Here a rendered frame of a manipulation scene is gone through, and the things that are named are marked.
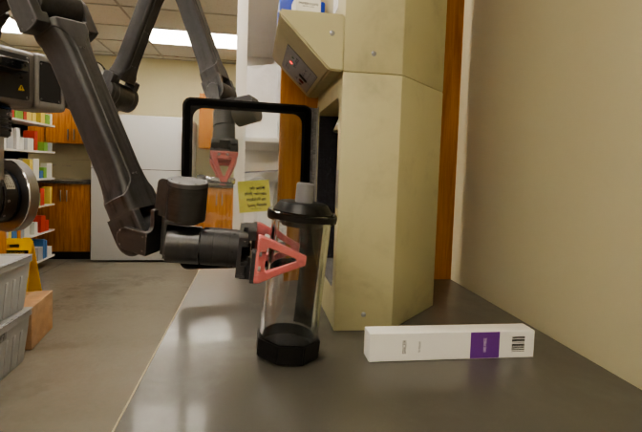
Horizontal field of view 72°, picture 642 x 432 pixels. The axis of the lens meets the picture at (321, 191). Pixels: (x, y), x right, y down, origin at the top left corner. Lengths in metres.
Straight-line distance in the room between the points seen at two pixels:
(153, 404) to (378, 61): 0.64
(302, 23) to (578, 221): 0.61
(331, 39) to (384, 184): 0.28
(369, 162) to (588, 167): 0.39
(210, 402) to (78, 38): 0.56
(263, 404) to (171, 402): 0.11
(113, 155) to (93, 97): 0.09
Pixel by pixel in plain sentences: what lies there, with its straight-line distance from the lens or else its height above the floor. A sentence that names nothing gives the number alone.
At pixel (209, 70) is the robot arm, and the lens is 1.22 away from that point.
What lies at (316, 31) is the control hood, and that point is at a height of 1.48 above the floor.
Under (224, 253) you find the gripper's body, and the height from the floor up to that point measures 1.11.
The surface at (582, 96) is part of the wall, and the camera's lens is 0.94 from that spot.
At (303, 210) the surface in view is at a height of 1.17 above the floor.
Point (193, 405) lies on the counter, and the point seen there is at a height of 0.94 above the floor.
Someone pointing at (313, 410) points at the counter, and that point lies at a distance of 0.61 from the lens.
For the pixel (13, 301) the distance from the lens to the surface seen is 3.16.
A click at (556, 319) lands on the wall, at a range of 0.99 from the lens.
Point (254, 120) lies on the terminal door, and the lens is 1.08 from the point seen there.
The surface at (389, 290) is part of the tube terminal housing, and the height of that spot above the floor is 1.02.
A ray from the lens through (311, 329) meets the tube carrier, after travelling 0.70.
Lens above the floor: 1.24
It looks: 3 degrees down
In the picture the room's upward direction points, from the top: 2 degrees clockwise
